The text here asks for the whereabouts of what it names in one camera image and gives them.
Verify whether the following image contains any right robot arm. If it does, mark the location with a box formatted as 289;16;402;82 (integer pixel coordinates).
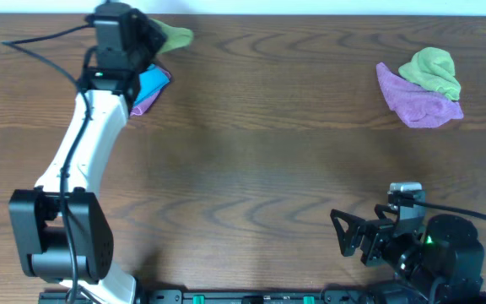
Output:
331;205;486;303

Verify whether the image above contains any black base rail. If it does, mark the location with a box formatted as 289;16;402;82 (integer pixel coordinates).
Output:
37;288;396;304

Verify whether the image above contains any crumpled green cloth top right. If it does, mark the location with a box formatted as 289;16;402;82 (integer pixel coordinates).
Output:
398;47;462;101

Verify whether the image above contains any crumpled purple cloth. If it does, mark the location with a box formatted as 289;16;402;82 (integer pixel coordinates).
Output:
375;62;464;128

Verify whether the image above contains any large green microfiber cloth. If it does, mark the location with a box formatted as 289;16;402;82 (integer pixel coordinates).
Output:
152;19;194;54

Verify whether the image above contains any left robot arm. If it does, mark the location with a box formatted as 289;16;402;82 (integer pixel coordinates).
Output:
8;2;166;303

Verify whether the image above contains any folded pink cloth under blue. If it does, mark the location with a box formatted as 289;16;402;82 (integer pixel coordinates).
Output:
128;67;172;117

